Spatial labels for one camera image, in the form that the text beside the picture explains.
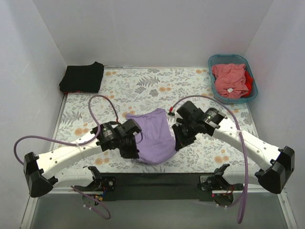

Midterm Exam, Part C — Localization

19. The purple t shirt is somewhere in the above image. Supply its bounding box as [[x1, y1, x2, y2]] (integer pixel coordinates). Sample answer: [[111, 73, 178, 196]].
[[126, 108, 176, 165]]

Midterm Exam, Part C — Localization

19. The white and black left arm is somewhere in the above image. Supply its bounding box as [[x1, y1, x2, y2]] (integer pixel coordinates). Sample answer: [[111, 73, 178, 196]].
[[23, 119, 142, 198]]

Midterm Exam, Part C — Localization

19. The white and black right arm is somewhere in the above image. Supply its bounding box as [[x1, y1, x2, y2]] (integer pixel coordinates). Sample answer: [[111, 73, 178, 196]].
[[168, 101, 295, 194]]

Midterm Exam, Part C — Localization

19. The floral patterned table mat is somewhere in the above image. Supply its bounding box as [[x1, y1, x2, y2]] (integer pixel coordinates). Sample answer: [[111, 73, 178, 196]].
[[53, 68, 257, 173]]

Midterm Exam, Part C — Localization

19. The pink crumpled t shirt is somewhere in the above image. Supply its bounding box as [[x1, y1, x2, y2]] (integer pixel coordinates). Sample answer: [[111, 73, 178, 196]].
[[212, 63, 248, 99]]

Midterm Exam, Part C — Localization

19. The teal plastic laundry basket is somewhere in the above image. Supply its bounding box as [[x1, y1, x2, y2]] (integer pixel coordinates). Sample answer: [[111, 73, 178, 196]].
[[208, 54, 258, 104]]

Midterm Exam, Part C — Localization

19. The red crumpled t shirt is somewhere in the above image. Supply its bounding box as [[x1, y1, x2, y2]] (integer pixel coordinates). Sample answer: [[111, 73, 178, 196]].
[[242, 71, 254, 97]]

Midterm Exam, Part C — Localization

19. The folded black t shirt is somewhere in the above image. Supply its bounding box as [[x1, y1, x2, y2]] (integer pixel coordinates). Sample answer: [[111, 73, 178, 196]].
[[59, 62, 104, 93]]

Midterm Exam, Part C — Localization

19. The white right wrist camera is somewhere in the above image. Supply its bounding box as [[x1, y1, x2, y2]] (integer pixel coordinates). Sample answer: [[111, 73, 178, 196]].
[[168, 107, 183, 125]]

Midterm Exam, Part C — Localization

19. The black robot base mount plate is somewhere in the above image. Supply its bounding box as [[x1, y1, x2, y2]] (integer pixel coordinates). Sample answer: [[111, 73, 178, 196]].
[[95, 173, 236, 202]]

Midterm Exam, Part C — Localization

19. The aluminium front rail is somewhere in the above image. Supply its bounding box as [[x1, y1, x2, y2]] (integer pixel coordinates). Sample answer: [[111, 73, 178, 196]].
[[30, 173, 286, 195]]

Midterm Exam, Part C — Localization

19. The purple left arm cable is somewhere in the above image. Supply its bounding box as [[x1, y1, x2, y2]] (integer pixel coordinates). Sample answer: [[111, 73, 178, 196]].
[[13, 94, 120, 220]]

